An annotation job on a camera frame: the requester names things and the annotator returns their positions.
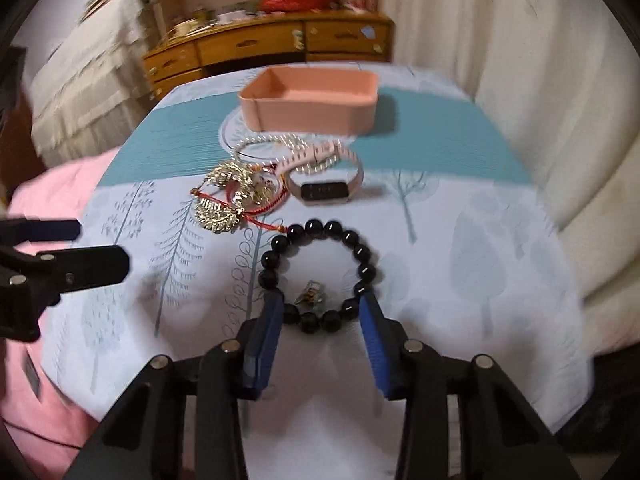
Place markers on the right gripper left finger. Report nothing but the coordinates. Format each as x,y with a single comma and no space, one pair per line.
237,369

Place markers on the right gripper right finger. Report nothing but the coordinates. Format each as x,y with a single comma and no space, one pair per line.
410,371

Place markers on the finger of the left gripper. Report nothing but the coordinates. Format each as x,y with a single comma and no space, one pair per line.
17,231
77,269

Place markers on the gold rhinestone hair comb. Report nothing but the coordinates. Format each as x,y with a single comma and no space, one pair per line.
249,187

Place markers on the pink smart band watch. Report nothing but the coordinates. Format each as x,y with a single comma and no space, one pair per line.
325,190

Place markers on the small gold brooch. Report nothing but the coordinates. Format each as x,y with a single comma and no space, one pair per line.
312,296

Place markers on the tree print tablecloth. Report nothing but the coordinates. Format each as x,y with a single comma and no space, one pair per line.
468,261

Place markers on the white lace cloth cover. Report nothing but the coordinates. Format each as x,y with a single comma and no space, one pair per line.
93,92

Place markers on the pink cardboard tray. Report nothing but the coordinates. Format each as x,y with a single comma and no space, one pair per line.
303,99

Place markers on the wooden desk with drawers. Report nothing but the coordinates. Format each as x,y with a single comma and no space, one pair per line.
327,36

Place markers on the cream patterned curtain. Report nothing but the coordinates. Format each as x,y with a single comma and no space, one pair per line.
560,79

